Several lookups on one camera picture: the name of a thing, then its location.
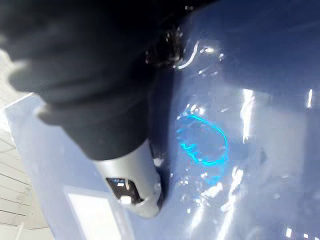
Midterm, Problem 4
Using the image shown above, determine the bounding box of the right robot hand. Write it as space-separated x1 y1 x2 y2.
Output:
0 0 221 219

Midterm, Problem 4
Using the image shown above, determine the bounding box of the blue plastic folder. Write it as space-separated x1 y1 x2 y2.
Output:
3 0 320 240

